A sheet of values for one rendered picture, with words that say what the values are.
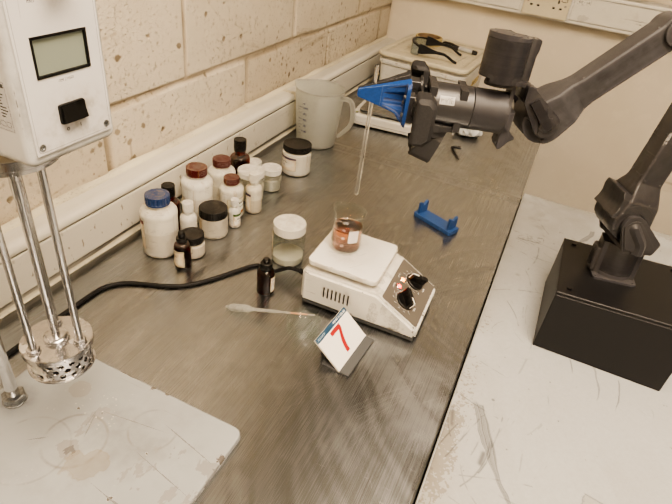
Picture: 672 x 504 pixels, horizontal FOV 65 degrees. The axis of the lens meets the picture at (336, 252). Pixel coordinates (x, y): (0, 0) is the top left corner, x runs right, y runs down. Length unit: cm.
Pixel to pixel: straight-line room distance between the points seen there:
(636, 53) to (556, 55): 132
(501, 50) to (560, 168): 152
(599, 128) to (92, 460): 192
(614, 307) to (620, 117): 136
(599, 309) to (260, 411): 51
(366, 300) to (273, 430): 25
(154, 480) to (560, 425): 54
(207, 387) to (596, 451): 53
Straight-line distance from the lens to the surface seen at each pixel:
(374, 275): 82
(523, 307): 100
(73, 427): 74
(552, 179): 225
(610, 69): 80
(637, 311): 89
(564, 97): 78
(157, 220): 94
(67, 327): 62
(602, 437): 85
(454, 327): 91
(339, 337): 80
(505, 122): 77
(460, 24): 215
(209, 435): 70
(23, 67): 39
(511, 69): 75
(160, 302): 89
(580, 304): 88
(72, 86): 41
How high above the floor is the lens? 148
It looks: 35 degrees down
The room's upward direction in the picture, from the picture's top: 8 degrees clockwise
